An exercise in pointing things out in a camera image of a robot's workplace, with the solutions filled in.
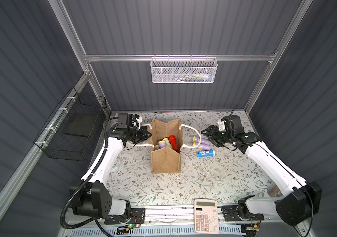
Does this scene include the purple flashlight top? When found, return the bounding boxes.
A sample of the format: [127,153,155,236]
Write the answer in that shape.
[193,136,211,145]

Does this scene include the red flashlight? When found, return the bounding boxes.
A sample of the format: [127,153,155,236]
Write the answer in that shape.
[168,135,180,153]

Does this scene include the purple flashlight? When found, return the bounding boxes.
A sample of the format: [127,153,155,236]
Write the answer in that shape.
[158,140,167,149]
[196,143,212,151]
[193,136,211,145]

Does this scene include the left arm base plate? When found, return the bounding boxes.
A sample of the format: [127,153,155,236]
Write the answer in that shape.
[104,208,146,225]

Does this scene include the black corrugated cable hose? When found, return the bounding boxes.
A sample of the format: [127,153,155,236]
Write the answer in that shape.
[59,117,119,237]

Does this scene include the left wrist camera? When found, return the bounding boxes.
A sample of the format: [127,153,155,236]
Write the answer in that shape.
[116,113,143,130]

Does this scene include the markers in wall basket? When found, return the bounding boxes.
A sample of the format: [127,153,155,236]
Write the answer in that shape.
[177,74,214,83]

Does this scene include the pink desk calculator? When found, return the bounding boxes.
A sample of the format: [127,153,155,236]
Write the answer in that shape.
[194,199,220,235]

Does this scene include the white wire wall basket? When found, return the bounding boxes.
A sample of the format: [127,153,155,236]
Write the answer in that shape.
[150,56,218,84]

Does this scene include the brown jute tote bag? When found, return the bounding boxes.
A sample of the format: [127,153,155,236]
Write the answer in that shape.
[129,118,202,174]

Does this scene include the clear tape roll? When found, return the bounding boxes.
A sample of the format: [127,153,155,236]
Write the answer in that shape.
[111,159,121,172]

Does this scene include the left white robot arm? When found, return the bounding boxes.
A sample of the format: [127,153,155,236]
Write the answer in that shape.
[70,124,152,219]

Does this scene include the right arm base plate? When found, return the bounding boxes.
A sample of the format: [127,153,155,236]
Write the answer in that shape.
[221,205,264,222]

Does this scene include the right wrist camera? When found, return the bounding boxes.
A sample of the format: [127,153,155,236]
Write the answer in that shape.
[217,119,226,131]

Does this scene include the blue flashlight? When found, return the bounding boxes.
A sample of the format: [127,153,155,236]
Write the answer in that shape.
[197,150,215,158]

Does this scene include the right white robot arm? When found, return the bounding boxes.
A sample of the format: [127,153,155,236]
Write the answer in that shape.
[201,115,322,226]

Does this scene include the blue lid pencil tube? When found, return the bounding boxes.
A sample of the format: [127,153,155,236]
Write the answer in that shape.
[267,184,282,198]

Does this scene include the black wire side basket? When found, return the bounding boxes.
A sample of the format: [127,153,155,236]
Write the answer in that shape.
[34,88,107,162]

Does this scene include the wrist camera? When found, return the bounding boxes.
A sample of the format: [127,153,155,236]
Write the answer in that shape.
[217,119,226,131]
[116,113,143,130]

